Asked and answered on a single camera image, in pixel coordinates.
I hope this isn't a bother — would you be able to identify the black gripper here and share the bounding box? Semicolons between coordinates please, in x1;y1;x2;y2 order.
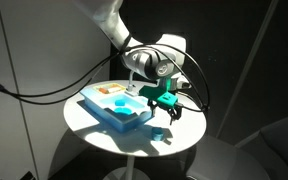
146;98;183;127

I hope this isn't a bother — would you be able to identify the blue toy plate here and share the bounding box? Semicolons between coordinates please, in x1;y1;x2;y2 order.
113;106;133;116

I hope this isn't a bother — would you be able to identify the small blue toy tumbler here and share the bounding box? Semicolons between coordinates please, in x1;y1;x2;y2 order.
114;98;127;107

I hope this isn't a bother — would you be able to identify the light blue toy sink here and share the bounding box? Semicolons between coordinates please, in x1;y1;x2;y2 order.
79;82;154;134

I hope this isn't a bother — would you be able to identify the yellow toy dish rack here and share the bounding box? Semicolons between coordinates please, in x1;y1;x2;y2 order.
92;82;127;96

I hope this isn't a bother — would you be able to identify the gray upholstered chair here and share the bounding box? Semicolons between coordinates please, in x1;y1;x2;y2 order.
185;113;288;180

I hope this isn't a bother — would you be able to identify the gray slanted pole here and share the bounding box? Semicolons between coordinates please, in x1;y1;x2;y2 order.
215;0;281;138

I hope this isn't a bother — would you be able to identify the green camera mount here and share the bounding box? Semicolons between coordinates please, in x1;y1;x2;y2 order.
138;77;180;109

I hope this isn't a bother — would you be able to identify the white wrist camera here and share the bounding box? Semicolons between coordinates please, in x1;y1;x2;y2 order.
174;73;193;91

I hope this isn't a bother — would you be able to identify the white table pedestal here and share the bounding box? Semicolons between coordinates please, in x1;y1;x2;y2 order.
101;155;152;180

